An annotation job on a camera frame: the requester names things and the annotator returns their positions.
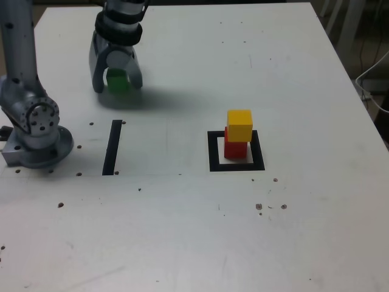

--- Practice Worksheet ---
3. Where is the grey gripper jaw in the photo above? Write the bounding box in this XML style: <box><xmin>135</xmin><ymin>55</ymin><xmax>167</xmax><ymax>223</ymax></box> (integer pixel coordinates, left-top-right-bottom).
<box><xmin>105</xmin><ymin>48</ymin><xmax>144</xmax><ymax>90</ymax></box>
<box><xmin>88</xmin><ymin>31</ymin><xmax>111</xmax><ymax>94</ymax></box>

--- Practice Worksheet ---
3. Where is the green cube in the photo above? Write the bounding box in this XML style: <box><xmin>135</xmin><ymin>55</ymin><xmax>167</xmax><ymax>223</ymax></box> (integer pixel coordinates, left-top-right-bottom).
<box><xmin>106</xmin><ymin>68</ymin><xmax>131</xmax><ymax>94</ymax></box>

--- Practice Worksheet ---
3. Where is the yellow cube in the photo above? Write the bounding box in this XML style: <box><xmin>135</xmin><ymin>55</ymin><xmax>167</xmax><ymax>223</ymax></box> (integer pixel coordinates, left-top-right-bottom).
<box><xmin>227</xmin><ymin>109</ymin><xmax>253</xmax><ymax>142</ymax></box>

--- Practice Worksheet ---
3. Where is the red cube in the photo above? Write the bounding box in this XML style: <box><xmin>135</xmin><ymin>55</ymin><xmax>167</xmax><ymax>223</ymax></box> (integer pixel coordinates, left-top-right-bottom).
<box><xmin>224</xmin><ymin>126</ymin><xmax>248</xmax><ymax>159</ymax></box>

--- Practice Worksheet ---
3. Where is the black tape square outline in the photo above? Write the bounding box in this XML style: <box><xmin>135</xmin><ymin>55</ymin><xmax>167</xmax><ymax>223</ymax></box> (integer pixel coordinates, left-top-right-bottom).
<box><xmin>207</xmin><ymin>130</ymin><xmax>266</xmax><ymax>173</ymax></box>

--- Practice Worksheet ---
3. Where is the black tape strip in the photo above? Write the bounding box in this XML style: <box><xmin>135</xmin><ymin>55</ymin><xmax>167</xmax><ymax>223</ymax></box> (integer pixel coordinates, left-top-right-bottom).
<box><xmin>102</xmin><ymin>119</ymin><xmax>123</xmax><ymax>176</ymax></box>

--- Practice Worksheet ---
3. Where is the white furniture frame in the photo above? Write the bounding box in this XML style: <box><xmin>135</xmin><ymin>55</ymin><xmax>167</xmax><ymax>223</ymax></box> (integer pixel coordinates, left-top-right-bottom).
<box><xmin>319</xmin><ymin>0</ymin><xmax>365</xmax><ymax>58</ymax></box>

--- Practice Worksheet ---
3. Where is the white cable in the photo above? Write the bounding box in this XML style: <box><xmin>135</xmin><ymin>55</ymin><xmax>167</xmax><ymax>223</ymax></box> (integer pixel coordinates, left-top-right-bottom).
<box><xmin>354</xmin><ymin>50</ymin><xmax>389</xmax><ymax>114</ymax></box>

